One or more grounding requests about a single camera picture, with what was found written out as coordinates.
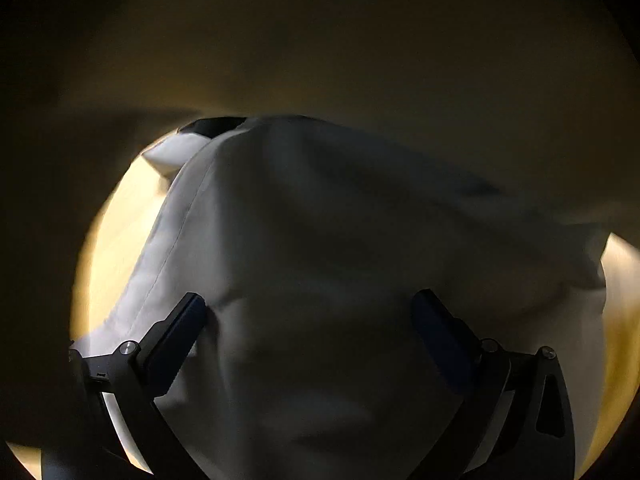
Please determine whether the grey jacket with black panels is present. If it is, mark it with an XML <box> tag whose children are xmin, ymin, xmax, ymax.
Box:
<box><xmin>77</xmin><ymin>118</ymin><xmax>606</xmax><ymax>479</ymax></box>

